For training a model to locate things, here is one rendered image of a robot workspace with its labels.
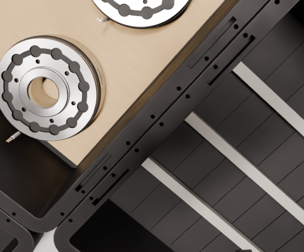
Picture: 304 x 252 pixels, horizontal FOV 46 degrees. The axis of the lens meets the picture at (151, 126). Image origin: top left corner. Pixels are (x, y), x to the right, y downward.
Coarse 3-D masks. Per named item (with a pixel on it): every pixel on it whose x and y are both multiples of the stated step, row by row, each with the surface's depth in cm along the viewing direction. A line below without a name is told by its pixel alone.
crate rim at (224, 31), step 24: (240, 0) 24; (264, 0) 24; (216, 24) 25; (240, 24) 25; (216, 48) 25; (192, 72) 26; (168, 96) 26; (144, 120) 27; (120, 144) 28; (96, 168) 30; (0, 192) 30; (72, 192) 30; (24, 216) 31; (48, 216) 31
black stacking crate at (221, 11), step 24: (192, 48) 27; (168, 72) 30; (144, 96) 33; (0, 120) 38; (120, 120) 36; (0, 144) 35; (24, 144) 37; (48, 144) 40; (96, 144) 40; (0, 168) 32; (24, 168) 34; (48, 168) 37; (72, 168) 40; (24, 192) 32; (48, 192) 34
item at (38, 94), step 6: (42, 78) 37; (36, 84) 36; (42, 84) 37; (36, 90) 36; (42, 90) 37; (36, 96) 35; (42, 96) 37; (48, 96) 38; (42, 102) 36; (48, 102) 36; (54, 102) 36
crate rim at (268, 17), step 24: (288, 0) 24; (264, 24) 24; (240, 48) 26; (216, 72) 27; (192, 96) 26; (168, 120) 27; (144, 144) 28; (120, 168) 29; (96, 192) 29; (72, 216) 30; (72, 240) 32
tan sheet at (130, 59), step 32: (0, 0) 35; (32, 0) 35; (64, 0) 35; (192, 0) 34; (0, 32) 36; (32, 32) 36; (64, 32) 36; (96, 32) 35; (128, 32) 35; (160, 32) 35; (192, 32) 35; (128, 64) 36; (160, 64) 36; (128, 96) 37; (96, 128) 38
